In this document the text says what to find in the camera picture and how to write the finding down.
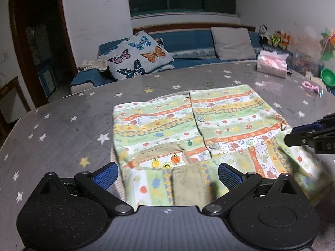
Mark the blue framed cabinet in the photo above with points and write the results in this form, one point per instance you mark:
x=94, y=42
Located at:
x=47, y=78

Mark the butterfly print pillow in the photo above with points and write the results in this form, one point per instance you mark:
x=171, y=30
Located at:
x=136, y=57

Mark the pink hair scrunchie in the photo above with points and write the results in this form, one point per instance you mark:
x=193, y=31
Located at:
x=310, y=86

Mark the pink tissue pack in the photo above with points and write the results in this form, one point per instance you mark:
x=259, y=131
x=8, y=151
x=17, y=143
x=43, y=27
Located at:
x=272, y=68

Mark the grey star-print table cover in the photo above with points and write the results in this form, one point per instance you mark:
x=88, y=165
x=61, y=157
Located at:
x=65, y=136

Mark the panda plush toy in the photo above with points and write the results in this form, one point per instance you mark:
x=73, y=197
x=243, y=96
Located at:
x=264, y=34

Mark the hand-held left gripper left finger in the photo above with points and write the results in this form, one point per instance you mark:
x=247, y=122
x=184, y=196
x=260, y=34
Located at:
x=106, y=175

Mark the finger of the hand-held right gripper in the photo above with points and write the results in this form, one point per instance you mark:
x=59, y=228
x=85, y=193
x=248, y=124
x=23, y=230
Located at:
x=305, y=129
x=298, y=139

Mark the brown wooden door frame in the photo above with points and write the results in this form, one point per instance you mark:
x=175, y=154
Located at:
x=68, y=31

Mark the bear plush toy with vest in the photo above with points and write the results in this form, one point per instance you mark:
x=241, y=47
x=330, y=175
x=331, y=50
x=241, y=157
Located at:
x=277, y=39

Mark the plain grey pillow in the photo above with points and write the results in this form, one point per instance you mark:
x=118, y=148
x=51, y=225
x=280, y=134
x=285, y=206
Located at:
x=233, y=43

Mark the orange plush toy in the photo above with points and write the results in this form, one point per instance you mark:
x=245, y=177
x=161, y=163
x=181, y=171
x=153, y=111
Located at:
x=285, y=40

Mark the beige crumpled cloth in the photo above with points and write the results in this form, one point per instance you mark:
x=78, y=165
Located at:
x=93, y=64

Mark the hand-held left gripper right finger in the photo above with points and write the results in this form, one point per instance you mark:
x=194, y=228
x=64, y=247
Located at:
x=230, y=175

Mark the blue sofa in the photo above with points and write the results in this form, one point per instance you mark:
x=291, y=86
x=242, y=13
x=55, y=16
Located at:
x=188, y=41

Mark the colourful toy pinwheel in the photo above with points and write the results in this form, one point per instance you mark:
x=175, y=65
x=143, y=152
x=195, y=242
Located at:
x=328, y=47

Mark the green plastic toy bowl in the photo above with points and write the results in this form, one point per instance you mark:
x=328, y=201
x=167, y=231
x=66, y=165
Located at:
x=328, y=77

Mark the green patterned child's shirt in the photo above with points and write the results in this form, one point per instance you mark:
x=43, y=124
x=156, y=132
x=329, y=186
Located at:
x=227, y=115

